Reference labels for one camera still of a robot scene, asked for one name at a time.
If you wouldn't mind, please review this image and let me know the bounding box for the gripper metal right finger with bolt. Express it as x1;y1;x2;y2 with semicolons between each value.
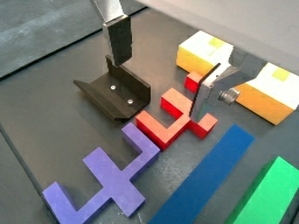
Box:
189;51;241;122

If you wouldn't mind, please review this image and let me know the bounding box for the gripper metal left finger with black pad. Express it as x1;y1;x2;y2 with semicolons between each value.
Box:
89;0;132;67

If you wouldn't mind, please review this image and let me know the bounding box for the long green bar block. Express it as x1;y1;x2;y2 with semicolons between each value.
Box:
224;157;299;224

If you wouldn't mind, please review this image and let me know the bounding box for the yellow cube right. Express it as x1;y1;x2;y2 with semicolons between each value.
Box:
236;63;299;125

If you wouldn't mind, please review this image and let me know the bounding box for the yellow cube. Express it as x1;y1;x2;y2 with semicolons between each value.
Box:
236;63;299;125
176;31;232;76

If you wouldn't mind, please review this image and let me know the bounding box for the red zigzag block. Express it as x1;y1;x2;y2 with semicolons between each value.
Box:
134;71;220;151

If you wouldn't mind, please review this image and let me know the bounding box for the yellow cube left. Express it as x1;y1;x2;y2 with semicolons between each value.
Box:
176;31;232;76

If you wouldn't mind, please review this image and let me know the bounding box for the long blue bar block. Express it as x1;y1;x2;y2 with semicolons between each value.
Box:
148;124;254;224

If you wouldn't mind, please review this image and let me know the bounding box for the purple zigzag block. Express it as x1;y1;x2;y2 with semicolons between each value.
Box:
41;123;160;224

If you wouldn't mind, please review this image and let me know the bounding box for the black angled bracket holder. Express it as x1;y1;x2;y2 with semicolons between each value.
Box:
73;56;150;121

